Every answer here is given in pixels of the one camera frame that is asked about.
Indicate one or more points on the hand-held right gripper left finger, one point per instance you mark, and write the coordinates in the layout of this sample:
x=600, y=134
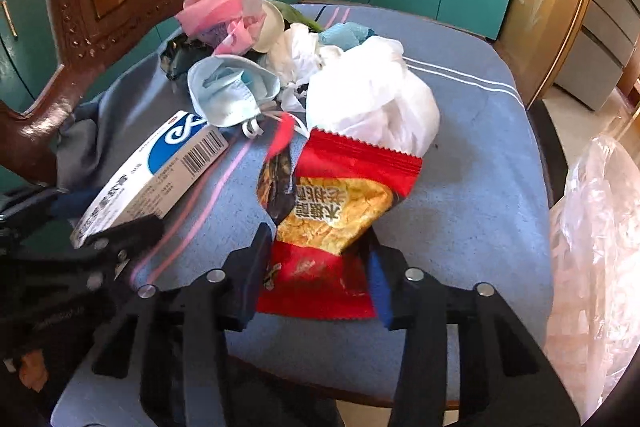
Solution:
x=252, y=272

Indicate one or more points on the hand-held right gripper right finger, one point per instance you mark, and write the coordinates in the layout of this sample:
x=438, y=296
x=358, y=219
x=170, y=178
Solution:
x=379, y=287

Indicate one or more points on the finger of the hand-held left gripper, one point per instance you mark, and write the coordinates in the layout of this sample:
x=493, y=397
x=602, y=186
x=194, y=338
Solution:
x=130, y=232
x=65, y=204

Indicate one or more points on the white and blue medicine box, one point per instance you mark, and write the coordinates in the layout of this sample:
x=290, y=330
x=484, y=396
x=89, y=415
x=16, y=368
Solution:
x=150, y=177

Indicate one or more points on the red snack packet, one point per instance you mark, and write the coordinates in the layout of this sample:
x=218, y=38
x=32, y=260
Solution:
x=350, y=157

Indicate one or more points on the clear plastic bag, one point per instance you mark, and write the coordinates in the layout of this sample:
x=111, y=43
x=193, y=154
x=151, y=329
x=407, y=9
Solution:
x=595, y=257

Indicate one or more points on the white paper cup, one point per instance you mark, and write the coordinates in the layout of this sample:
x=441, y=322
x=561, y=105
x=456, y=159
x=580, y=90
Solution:
x=272, y=24

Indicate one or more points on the green cloth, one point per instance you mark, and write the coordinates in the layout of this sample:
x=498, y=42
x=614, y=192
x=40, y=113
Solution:
x=300, y=14

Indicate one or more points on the small red plastic scrap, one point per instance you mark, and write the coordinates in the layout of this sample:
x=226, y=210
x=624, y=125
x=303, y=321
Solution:
x=280, y=134

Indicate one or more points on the teal cabinet door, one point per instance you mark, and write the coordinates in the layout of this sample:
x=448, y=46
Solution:
x=25, y=52

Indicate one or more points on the blue striped cloth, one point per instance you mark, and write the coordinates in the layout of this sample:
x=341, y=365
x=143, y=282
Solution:
x=475, y=157

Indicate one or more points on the blue face mask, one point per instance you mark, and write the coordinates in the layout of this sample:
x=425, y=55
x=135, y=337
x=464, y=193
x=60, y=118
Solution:
x=225, y=92

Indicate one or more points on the dark crumpled wrapper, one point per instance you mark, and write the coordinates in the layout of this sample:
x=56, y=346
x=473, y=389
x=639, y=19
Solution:
x=177, y=57

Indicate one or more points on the white plastic bag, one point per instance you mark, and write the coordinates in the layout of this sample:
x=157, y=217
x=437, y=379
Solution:
x=370, y=97

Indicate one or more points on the crumpled white tissue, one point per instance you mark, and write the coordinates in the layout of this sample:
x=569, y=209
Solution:
x=300, y=52

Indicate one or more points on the pink plastic bag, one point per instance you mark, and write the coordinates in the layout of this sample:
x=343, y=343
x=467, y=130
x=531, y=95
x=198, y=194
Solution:
x=210, y=4

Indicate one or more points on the teal crumpled mask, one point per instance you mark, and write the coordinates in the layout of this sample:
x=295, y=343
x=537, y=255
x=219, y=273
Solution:
x=345, y=33

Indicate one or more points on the wooden door with frosted glass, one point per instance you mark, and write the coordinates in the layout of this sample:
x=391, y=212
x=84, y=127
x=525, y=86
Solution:
x=540, y=7

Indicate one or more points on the grey drawer cabinet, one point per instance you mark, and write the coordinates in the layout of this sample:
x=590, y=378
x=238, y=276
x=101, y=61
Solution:
x=600, y=42

